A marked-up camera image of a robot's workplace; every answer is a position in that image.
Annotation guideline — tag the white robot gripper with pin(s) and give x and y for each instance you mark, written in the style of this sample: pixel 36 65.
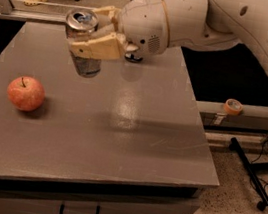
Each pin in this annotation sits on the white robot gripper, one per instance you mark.
pixel 142 24

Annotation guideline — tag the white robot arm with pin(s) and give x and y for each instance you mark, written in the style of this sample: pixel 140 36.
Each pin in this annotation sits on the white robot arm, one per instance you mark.
pixel 211 25

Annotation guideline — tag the dark blue soda can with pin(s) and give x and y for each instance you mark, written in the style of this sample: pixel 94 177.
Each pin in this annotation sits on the dark blue soda can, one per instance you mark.
pixel 132 58

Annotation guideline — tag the red apple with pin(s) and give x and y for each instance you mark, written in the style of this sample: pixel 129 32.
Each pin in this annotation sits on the red apple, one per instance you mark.
pixel 26 93

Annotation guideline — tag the orange tape roll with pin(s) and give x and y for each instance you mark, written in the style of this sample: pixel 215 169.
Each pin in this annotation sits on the orange tape roll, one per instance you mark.
pixel 233 107

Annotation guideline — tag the grey cabinet drawer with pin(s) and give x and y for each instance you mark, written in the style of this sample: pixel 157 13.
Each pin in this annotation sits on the grey cabinet drawer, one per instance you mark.
pixel 43 203

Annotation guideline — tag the black stand base with wheels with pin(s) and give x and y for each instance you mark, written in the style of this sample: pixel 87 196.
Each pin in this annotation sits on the black stand base with wheels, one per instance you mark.
pixel 252 169

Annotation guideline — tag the grey ledge rail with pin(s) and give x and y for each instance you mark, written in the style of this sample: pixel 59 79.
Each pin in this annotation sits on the grey ledge rail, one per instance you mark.
pixel 251 118

